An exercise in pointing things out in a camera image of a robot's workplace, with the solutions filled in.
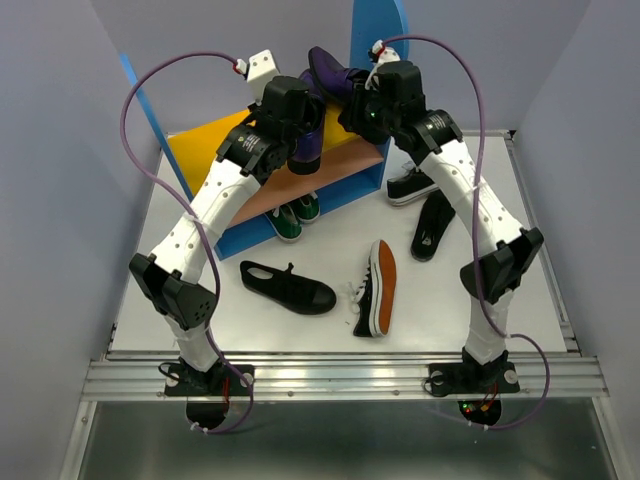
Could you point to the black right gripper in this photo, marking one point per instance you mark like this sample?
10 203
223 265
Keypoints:
351 112

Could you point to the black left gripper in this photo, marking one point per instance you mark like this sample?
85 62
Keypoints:
258 105

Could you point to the purple loafer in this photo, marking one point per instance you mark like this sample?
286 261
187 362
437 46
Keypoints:
334 81
307 157

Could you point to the black sneaker orange sole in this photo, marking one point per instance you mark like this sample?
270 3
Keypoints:
376 294

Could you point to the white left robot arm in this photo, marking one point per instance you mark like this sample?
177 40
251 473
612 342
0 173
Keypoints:
250 153

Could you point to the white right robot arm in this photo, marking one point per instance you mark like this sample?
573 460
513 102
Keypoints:
502 248

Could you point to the pink middle shelf board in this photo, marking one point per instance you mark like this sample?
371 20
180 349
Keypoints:
284 186

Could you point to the yellow top shelf board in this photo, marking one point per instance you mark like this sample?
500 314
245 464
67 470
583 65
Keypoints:
343 153

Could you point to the all-black slip-on shoe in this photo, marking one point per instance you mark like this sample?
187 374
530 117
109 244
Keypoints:
435 217

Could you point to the black white-laced sneaker upright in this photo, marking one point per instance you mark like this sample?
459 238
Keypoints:
411 186

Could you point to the all-black lace sneaker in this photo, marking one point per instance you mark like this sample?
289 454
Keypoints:
295 293

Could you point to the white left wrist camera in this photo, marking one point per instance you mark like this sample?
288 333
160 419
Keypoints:
262 68

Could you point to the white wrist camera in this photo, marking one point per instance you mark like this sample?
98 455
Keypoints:
385 54
262 68

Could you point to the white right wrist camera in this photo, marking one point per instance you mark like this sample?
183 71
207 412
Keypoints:
385 54

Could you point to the blue shoe shelf frame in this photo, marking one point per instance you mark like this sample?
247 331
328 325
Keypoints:
371 20

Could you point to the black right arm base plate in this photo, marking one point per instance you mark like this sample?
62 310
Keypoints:
468 379

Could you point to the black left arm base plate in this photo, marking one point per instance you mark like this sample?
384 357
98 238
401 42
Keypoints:
181 380

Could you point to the aluminium mounting rail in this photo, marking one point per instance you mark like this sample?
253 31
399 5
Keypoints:
332 377

